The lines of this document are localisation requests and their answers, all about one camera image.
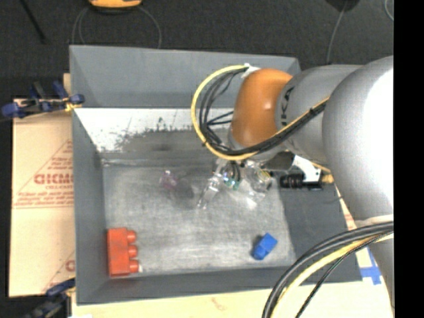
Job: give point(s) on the brown cardboard board red print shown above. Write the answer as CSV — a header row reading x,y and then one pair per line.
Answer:
x,y
39,230

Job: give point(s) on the blue toy brick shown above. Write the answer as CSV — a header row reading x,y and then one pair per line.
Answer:
x,y
263,246

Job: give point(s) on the red toy brick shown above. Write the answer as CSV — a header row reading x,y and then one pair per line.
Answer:
x,y
118,252

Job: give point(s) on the grey metal bin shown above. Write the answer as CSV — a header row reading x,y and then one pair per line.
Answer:
x,y
198,237

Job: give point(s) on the black cylinder on white bracket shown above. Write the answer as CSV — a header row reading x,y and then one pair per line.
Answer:
x,y
293,181

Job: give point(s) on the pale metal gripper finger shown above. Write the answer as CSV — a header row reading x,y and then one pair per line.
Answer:
x,y
207,188
212,194

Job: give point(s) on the small clear purple object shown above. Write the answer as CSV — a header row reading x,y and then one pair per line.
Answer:
x,y
168,179

